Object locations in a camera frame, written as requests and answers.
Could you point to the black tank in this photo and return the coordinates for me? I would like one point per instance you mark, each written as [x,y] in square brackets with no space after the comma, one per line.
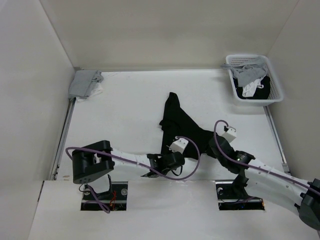
[260,94]
[176,122]

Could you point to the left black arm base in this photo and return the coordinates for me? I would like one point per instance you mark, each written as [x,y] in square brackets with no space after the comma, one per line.
[115,198]

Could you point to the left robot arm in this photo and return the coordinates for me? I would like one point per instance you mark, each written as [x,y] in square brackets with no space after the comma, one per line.
[92,163]

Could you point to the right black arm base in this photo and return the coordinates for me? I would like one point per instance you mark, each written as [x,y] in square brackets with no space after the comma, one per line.
[230,199]

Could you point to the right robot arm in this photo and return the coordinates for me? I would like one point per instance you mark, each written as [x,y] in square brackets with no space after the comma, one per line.
[256,179]

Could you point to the white tank top in basket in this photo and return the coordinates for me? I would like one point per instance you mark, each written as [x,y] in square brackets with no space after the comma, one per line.
[250,89]

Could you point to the black tank top in basket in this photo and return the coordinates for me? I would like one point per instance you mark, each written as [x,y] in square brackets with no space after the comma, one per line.
[260,94]

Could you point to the grey tank top in basket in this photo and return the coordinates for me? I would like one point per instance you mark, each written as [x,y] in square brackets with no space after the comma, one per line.
[248,71]

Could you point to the folded white tank top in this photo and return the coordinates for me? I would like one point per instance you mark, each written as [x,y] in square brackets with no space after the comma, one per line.
[98,89]

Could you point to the folded grey tank top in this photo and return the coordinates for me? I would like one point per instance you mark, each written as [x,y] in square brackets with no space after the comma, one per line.
[83,83]

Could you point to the white plastic laundry basket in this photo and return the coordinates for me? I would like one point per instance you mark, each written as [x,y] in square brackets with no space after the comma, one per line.
[276,93]

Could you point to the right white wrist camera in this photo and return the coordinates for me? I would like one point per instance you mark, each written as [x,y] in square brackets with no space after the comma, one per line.
[229,133]

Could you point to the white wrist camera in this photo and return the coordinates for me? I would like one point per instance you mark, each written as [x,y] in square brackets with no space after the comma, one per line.
[229,133]
[179,145]

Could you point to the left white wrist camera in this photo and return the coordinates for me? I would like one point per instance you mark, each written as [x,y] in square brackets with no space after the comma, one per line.
[179,145]

